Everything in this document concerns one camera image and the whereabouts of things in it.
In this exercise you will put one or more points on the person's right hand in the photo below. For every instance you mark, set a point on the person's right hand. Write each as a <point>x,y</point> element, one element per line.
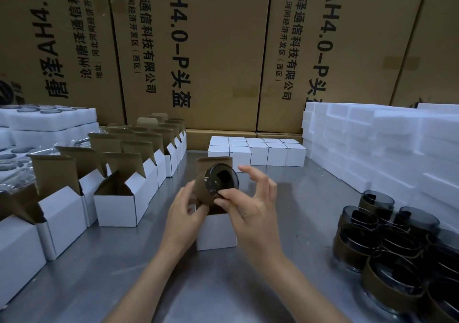
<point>256,222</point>

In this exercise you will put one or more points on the person's left hand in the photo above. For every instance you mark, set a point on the person's left hand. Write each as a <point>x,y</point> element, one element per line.
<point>179,218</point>

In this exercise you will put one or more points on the person's right thumb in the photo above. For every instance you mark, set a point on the person's right thumb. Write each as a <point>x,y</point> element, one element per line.
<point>227,204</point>

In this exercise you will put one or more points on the person's left thumb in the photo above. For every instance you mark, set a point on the person's left thumb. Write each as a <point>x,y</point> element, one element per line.
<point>201,212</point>

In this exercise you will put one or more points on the dark glass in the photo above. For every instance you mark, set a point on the dark glass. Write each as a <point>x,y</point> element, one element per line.
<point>215,183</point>

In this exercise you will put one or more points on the person's left forearm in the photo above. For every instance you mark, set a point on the person's left forearm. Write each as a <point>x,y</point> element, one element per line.
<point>150,283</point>

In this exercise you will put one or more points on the person's right forearm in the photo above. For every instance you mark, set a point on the person's right forearm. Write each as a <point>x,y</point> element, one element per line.
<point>301,290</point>

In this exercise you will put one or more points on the open white box brown flap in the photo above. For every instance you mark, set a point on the open white box brown flap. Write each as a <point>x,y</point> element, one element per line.
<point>215,233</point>

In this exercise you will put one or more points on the group of closed white boxes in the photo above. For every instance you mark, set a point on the group of closed white boxes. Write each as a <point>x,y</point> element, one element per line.
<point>265,152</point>

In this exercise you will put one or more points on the row of open white cartons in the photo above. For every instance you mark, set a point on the row of open white cartons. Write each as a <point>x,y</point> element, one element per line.
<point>118,197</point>

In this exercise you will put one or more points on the large printed cardboard carton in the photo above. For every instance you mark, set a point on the large printed cardboard carton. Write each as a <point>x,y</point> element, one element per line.
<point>358,39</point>
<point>215,46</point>
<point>53,39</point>

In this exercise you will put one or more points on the stack of white foam blocks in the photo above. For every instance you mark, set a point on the stack of white foam blocks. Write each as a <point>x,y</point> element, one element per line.
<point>387,147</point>

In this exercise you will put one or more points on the group of sleeved dark glasses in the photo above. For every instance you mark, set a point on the group of sleeved dark glasses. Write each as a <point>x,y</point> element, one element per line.
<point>394,258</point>

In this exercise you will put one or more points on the stack of foam trays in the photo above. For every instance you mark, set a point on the stack of foam trays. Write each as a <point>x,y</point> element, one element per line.
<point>50,122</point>

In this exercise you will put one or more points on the large plain cardboard carton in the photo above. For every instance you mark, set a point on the large plain cardboard carton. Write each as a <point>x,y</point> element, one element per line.
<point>434,46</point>

